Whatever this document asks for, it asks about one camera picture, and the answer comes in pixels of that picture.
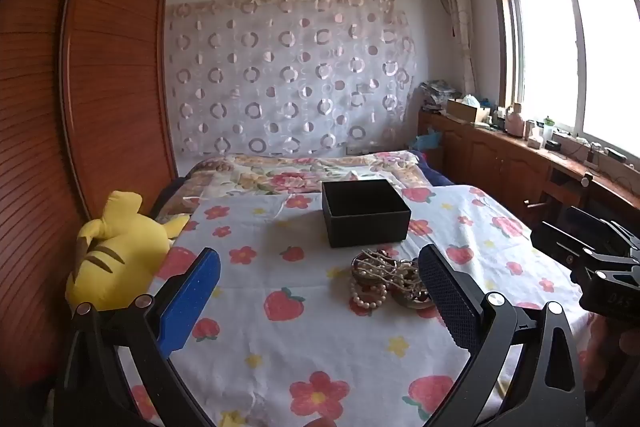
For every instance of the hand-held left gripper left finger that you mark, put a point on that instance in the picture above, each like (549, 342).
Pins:
(192, 302)

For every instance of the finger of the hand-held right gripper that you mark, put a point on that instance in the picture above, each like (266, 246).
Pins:
(560, 242)
(597, 222)

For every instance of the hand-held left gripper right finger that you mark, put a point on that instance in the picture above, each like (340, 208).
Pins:
(450, 302)

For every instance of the green jade bangle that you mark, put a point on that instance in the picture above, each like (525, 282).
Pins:
(407, 301)

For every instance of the black jewelry box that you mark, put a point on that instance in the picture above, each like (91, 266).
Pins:
(367, 222)

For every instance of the yellow plush toy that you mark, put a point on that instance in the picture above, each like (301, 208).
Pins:
(120, 252)

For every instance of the green cap bottle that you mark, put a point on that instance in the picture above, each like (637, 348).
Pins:
(549, 129)

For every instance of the white container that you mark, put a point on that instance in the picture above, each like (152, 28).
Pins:
(534, 137)

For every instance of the wooden cabinet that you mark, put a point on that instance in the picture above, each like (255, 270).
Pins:
(490, 162)

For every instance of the strawberry print bed sheet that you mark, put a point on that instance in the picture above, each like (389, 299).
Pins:
(300, 317)

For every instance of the dark blue blanket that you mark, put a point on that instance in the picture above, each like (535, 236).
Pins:
(437, 174)

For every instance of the pink kettle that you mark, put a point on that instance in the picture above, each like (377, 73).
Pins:
(515, 122)

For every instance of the floral blanket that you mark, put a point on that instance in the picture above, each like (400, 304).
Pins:
(260, 177)

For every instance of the tissue box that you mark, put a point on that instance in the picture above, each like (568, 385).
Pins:
(465, 111)

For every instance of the blue plastic bag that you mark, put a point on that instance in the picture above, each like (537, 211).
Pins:
(429, 141)

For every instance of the window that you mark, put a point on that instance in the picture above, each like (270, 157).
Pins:
(575, 47)

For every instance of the pile of newspapers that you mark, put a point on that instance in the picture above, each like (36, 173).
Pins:
(437, 92)

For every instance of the wooden wardrobe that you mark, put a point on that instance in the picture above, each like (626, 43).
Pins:
(80, 107)

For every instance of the tied patterned window curtain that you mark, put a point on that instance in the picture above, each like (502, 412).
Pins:
(460, 22)

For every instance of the sheer circle pattern curtain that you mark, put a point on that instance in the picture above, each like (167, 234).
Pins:
(290, 72)

